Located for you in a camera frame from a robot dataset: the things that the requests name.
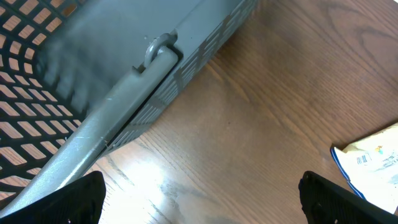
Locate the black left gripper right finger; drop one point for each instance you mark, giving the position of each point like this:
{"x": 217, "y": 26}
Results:
{"x": 324, "y": 202}

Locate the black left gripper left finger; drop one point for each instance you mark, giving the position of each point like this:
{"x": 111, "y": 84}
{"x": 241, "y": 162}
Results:
{"x": 78, "y": 202}

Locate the yellow white snack bag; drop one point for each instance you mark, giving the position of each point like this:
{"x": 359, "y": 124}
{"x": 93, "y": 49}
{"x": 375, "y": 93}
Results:
{"x": 370, "y": 167}

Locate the dark grey plastic basket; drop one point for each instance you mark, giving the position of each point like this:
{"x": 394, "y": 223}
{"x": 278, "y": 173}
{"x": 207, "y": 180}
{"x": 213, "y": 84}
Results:
{"x": 80, "y": 79}

